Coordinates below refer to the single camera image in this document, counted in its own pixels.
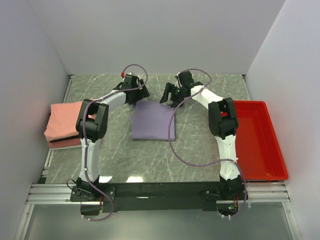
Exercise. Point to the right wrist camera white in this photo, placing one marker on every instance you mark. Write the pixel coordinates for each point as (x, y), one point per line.
(177, 83)

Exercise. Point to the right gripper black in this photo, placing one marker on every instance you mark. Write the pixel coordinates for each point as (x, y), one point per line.
(170, 88)

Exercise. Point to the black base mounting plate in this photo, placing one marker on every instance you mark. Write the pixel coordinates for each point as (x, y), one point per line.
(142, 196)

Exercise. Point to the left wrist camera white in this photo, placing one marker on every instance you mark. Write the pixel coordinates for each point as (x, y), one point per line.
(123, 74)

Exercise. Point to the red plastic bin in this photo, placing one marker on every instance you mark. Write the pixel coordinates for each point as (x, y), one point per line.
(257, 148)

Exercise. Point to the folded salmon pink t-shirt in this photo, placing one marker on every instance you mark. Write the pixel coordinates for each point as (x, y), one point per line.
(62, 120)

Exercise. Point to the folded black t-shirt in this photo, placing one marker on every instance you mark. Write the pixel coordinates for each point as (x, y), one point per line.
(65, 139)

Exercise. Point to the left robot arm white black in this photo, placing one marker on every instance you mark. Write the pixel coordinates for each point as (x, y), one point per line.
(92, 124)

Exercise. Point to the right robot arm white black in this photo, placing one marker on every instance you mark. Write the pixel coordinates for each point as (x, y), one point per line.
(222, 122)

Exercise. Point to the aluminium rail frame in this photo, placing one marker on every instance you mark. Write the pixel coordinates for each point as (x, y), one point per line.
(259, 191)

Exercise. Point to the folded dusty red t-shirt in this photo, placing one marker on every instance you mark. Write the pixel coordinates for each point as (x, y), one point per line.
(66, 143)

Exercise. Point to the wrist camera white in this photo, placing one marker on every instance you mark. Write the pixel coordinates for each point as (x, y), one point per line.
(123, 74)
(177, 83)

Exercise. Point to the purple t-shirt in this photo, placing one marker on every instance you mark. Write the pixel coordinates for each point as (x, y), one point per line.
(151, 121)

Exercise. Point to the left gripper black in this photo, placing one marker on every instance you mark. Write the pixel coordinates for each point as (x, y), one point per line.
(142, 94)

